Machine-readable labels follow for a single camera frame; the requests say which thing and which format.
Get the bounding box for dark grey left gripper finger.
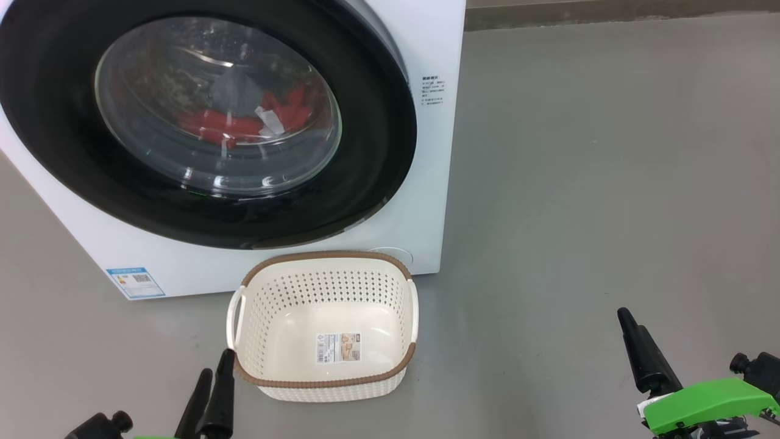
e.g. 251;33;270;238
174;368;214;439
195;349;236;439

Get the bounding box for red and white garment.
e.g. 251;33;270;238
177;67;311;150

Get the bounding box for white front-load washing machine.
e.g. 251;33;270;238
0;0;467;301

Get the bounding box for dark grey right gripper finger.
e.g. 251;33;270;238
617;307;683;394

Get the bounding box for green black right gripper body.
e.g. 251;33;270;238
637;352;780;439

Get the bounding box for blue energy label sticker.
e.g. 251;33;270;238
106;267;166;299

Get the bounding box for cream perforated laundry basket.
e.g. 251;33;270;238
226;250;420;403

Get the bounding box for round white filter cover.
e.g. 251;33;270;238
366;246;414;269

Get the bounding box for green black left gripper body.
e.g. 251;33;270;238
64;410;177;439

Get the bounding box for black round washer door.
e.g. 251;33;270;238
0;0;418;249

